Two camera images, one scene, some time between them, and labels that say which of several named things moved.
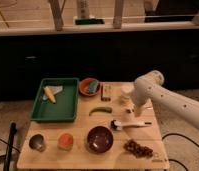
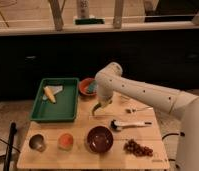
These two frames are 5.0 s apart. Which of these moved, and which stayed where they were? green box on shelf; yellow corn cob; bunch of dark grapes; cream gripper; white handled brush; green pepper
Moved: cream gripper; green pepper
Stayed: bunch of dark grapes; yellow corn cob; white handled brush; green box on shelf
